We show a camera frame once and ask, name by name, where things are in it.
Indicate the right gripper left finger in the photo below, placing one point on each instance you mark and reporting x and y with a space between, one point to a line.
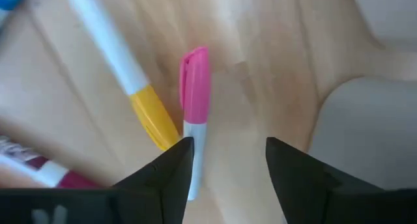
159 191

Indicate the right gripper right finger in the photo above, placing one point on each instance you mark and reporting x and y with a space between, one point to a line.
306 191

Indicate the pink-capped white marker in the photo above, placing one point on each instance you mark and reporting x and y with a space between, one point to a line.
195 87

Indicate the yellow-capped white marker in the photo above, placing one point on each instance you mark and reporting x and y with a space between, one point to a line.
153 116

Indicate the magenta Expo marker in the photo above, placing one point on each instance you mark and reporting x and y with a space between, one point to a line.
78 181

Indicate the grey plastic bin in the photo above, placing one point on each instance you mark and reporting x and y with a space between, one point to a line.
368 133

